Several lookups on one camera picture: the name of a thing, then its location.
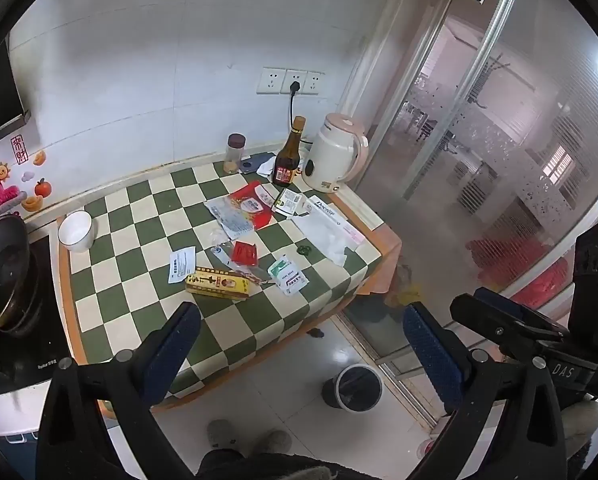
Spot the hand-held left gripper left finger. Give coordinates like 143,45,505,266
36,301,202,480

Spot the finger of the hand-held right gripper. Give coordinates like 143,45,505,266
474,287,570,335
450,294,570,349

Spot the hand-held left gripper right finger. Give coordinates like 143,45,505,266
403,302,562,480

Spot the black trash bin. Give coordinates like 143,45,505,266
321,364,384,414

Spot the white green medicine box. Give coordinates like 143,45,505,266
273,189,307,217

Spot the person's right forearm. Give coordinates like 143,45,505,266
561,401,598,461

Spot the red object behind glass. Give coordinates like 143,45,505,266
466,237,570,311

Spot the yellow cardboard box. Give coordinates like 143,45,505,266
185,266,252,302

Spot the white paper sachet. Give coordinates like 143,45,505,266
168,246,198,285

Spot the grey slipper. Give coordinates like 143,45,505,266
246,429,292,455
207,419,246,453

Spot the orange table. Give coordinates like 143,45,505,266
56,180,403,418

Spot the clear plastic wrapper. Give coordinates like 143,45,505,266
210,242,240,267

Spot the striped thin wrapper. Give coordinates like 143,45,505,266
239,270,276,287

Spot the small red sachet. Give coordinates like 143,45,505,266
230,241,258,266

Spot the green white sachet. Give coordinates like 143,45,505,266
268,255,310,296

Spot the black induction cooker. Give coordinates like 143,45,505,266
0,240,72,397

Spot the clear plastic bag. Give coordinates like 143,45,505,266
205,195,260,241

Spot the white ceramic bowl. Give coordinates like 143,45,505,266
59,210,96,254

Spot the person's dark clothing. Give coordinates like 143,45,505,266
194,449,432,480

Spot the glass sliding door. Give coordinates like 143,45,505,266
339,0,598,426

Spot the long white pink package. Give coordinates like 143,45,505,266
293,208,366,252

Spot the white printed carton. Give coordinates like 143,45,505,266
306,196,350,223

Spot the black frying pan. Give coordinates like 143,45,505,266
0,214,42,334

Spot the blue smartphone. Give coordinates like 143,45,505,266
239,152,278,175

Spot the clear jar with brown lid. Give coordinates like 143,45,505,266
223,133,246,175

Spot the white pink electric kettle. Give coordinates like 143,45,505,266
301,113,370,194

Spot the brown glass sauce bottle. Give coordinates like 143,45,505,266
273,116,306,187

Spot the pink figure wall sticker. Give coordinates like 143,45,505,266
0,161,20,209

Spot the white wall socket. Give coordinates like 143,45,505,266
280,69,308,96
301,71,326,96
257,66,286,95

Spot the black plug with cable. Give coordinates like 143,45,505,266
287,79,302,134

